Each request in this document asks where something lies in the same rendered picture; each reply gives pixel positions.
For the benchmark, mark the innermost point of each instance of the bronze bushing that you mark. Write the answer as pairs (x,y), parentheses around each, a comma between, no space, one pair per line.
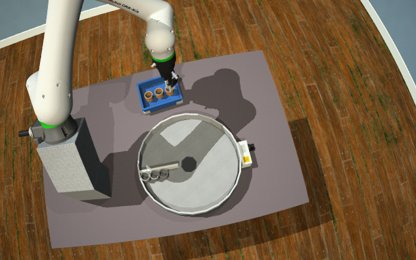
(149,93)
(159,96)
(168,92)

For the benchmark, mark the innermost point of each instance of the blue open crate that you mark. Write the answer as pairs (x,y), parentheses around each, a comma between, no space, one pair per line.
(151,85)

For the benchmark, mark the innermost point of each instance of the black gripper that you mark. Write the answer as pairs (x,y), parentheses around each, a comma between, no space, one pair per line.
(172,79)

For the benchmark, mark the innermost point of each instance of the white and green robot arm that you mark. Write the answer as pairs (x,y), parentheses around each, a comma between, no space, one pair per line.
(52,101)

